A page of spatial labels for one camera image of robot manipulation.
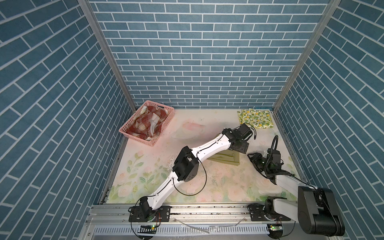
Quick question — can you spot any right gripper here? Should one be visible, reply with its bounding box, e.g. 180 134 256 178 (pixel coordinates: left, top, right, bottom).
248 152 271 173

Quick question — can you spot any olive green skirt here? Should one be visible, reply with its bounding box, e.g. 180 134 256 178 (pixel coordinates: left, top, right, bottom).
208 150 240 166

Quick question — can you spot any lemon print skirt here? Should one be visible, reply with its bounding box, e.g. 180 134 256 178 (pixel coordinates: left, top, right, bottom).
238 109 274 129

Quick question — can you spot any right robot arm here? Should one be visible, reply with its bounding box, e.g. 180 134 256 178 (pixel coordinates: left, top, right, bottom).
248 149 345 237

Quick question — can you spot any pink perforated plastic basket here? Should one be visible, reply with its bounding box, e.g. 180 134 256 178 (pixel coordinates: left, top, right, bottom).
119 101 175 147

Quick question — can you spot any red patterned skirt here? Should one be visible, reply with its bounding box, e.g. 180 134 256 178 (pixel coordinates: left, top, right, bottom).
126 106 169 141

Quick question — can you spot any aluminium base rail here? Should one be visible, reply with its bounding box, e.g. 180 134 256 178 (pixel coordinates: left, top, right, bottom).
79 203 329 240

